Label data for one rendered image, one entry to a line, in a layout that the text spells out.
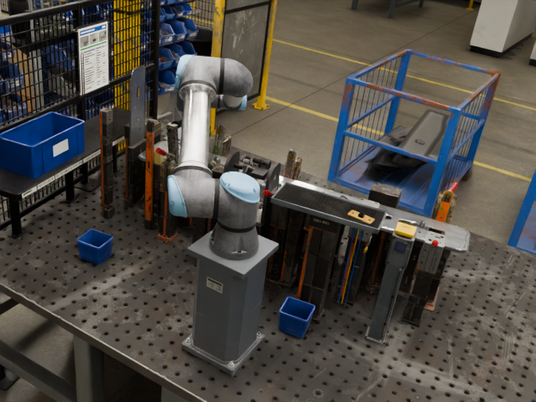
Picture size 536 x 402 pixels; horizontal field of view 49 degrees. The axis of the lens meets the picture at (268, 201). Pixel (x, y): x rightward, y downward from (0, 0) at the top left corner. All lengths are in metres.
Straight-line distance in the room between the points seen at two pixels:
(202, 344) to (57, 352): 1.22
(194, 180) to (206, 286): 0.35
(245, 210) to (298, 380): 0.61
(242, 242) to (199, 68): 0.55
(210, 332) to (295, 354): 0.32
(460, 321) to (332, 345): 0.55
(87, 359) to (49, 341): 0.88
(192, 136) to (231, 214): 0.26
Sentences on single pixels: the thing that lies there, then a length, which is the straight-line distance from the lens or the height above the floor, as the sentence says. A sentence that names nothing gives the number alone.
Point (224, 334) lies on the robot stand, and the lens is 1.89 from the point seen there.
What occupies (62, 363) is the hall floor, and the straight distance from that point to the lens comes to 3.01.
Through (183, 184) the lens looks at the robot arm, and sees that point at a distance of 1.67.
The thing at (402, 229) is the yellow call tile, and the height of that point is 1.16.
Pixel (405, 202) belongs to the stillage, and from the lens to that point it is 4.25.
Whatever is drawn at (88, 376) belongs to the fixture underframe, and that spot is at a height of 0.44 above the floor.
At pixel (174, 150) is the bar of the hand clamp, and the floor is 1.11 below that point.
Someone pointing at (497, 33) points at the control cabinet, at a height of 0.35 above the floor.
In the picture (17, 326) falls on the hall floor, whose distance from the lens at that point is 3.24.
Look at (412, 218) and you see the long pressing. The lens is 2.35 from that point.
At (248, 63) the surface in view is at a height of 0.52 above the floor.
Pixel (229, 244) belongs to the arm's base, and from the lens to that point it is 1.73.
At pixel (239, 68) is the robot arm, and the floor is 1.56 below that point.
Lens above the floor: 2.11
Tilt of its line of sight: 29 degrees down
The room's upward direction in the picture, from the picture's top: 8 degrees clockwise
